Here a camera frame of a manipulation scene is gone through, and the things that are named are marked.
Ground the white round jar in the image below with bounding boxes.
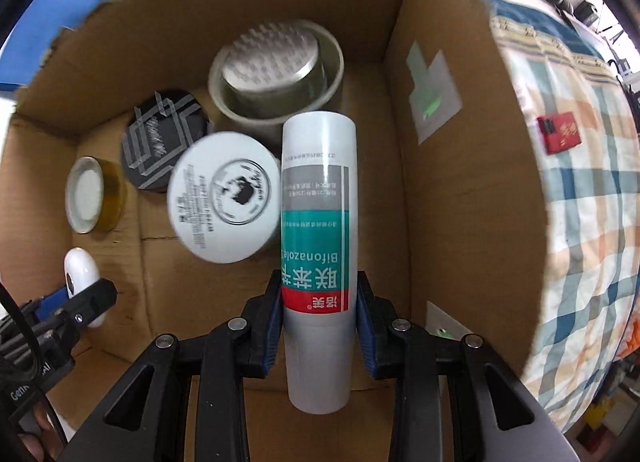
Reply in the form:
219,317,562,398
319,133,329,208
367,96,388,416
166,132,282,264

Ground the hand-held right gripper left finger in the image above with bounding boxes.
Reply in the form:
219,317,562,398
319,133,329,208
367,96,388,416
62,269,286,462

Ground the black cable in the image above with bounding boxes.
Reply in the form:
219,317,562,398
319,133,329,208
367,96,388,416
0,282,68,462

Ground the black round tin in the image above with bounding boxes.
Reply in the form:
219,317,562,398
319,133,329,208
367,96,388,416
120,88,209,196

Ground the yellow tape roll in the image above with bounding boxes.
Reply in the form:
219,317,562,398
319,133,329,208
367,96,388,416
65,156,129,235

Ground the small black box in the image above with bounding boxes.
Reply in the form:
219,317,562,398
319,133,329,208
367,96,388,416
574,0,599,24

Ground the cardboard box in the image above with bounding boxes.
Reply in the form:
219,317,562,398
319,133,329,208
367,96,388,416
0,0,550,462

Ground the small white case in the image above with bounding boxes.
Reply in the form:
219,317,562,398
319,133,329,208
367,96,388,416
62,248,109,329

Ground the white tube bottle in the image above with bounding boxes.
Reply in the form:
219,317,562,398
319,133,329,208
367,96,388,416
280,112,360,416

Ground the plaid blanket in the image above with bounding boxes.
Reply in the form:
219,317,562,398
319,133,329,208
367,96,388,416
477,0,640,435

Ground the small red box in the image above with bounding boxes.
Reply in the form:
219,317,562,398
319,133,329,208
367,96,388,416
536,112,582,156

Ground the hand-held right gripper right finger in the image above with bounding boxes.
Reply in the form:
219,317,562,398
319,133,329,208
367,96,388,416
354,269,556,462

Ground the person's left hand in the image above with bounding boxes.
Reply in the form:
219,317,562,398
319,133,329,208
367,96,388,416
20,434,49,462

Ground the grey bowl with metal lid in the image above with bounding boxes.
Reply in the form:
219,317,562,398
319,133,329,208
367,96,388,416
207,19,346,154

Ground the perforated metal strainer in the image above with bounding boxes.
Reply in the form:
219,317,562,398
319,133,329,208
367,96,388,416
221,24,329,119

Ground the blue exercise mat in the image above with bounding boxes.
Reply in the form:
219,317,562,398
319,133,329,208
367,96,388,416
0,0,104,94

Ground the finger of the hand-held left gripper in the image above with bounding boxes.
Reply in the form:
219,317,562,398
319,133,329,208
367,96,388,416
27,287,70,325
55,278,120,331

